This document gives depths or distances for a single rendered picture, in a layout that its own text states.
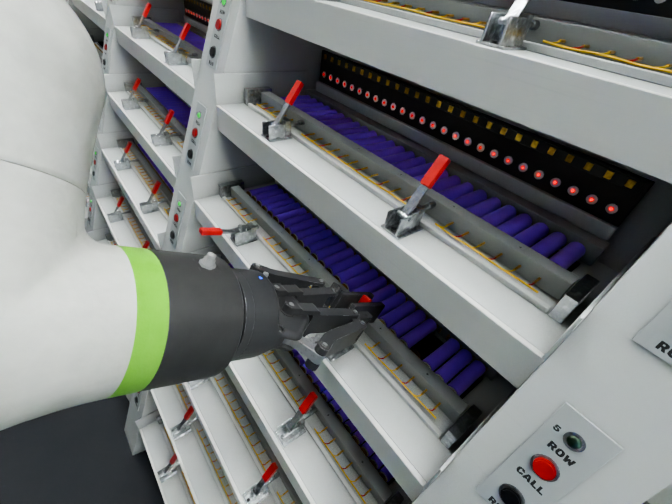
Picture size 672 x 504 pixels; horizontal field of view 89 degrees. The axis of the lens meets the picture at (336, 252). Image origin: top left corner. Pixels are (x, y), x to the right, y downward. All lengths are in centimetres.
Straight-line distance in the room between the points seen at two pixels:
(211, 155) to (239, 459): 58
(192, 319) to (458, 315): 23
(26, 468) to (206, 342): 116
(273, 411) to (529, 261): 44
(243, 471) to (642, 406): 64
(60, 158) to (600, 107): 33
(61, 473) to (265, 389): 83
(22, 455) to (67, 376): 119
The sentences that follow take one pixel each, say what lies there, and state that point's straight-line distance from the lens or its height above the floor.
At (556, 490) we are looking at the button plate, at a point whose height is 100.
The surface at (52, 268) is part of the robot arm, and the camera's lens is 20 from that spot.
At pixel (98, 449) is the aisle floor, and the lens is 138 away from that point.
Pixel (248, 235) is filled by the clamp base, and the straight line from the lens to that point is 61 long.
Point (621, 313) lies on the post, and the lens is 30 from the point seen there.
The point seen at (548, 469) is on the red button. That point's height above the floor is 101.
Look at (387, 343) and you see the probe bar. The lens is 47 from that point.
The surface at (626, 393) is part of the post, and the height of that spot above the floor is 109.
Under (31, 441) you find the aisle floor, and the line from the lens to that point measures 142.
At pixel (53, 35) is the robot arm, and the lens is 23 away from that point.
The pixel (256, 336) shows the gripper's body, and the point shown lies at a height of 101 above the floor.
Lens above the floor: 119
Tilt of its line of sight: 25 degrees down
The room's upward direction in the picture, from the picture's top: 25 degrees clockwise
